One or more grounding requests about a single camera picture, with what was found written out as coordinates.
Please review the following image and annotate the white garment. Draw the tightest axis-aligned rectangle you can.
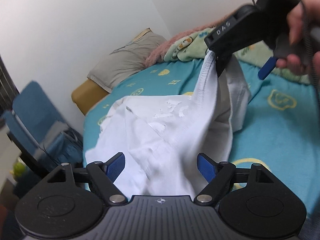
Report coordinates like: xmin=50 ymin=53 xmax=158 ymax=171
xmin=85 ymin=53 xmax=251 ymax=197

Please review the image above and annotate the person's right hand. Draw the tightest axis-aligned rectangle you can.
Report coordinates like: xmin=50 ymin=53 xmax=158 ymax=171
xmin=276 ymin=0 xmax=320 ymax=75

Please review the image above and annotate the green cartoon blanket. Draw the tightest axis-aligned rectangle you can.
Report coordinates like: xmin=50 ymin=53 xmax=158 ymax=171
xmin=163 ymin=28 xmax=312 ymax=84

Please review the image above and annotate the pink fluffy blanket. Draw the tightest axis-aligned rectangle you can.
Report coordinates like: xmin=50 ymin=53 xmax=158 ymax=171
xmin=144 ymin=14 xmax=231 ymax=68

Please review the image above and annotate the teal patterned bed sheet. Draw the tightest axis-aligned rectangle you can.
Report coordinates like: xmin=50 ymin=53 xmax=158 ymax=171
xmin=84 ymin=60 xmax=319 ymax=213

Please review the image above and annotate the mustard yellow cushion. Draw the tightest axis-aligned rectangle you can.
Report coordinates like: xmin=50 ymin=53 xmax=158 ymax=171
xmin=71 ymin=79 xmax=109 ymax=115

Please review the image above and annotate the grey pillow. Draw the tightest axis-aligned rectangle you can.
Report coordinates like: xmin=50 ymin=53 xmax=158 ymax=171
xmin=87 ymin=28 xmax=166 ymax=93

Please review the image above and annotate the dark barred window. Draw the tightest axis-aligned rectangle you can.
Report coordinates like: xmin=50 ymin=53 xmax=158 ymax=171
xmin=0 ymin=58 xmax=19 ymax=114

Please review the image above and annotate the black coiled cable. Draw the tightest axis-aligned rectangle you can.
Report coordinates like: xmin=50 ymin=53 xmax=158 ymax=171
xmin=298 ymin=0 xmax=320 ymax=98

